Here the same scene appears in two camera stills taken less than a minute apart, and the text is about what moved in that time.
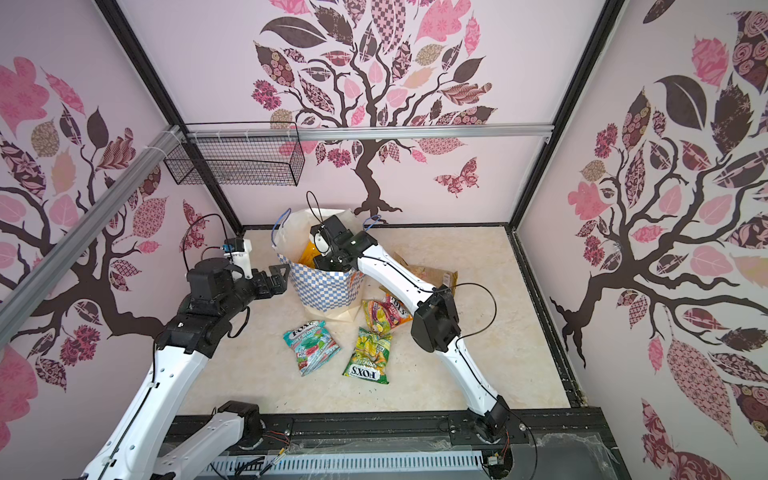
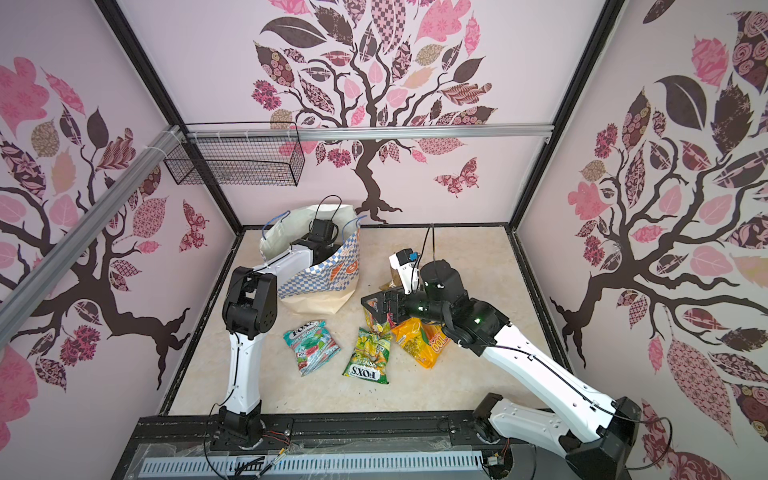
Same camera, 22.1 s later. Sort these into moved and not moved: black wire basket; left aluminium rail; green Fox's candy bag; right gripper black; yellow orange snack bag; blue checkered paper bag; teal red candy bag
Moved: yellow orange snack bag; blue checkered paper bag; right gripper black
Not moved: left aluminium rail; teal red candy bag; green Fox's candy bag; black wire basket
